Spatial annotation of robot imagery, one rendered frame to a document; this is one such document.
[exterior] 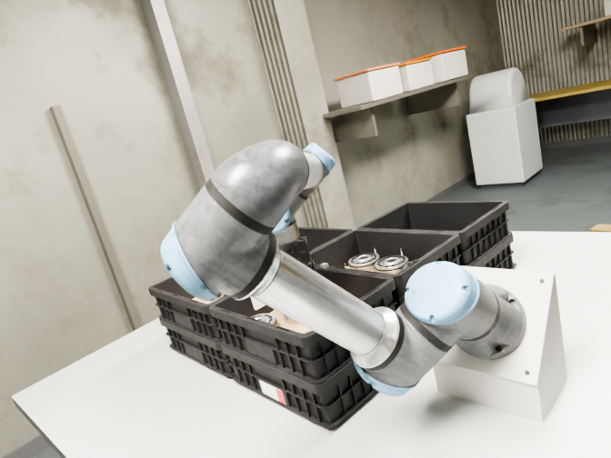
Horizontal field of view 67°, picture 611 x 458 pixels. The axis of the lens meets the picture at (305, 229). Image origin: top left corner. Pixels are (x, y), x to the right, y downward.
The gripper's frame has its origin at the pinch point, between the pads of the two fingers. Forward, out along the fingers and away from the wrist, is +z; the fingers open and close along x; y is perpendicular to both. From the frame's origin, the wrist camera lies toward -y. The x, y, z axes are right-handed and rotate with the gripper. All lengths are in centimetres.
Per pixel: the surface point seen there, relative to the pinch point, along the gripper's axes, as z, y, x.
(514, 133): 25, 200, 388
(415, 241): -5.4, 36.5, 21.3
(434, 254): -7.3, 38.0, 2.0
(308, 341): -6.9, 6.1, -29.7
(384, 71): -63, 66, 259
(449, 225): 1, 52, 48
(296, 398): 10.1, -1.2, -22.6
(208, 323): -2.0, -24.6, 0.8
